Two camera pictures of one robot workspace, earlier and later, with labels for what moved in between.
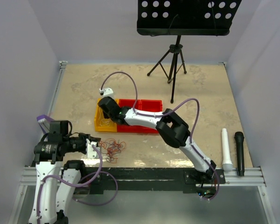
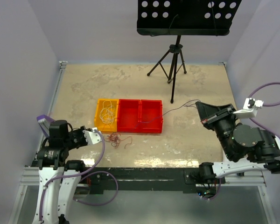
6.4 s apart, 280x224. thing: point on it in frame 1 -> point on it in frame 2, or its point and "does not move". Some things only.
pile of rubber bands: (111, 147) -> (115, 139)
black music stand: (184, 17) does not move
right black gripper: (106, 115) -> (206, 111)
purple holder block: (44, 121) does not move
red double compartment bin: (146, 105) does not move
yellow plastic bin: (102, 124) does not move
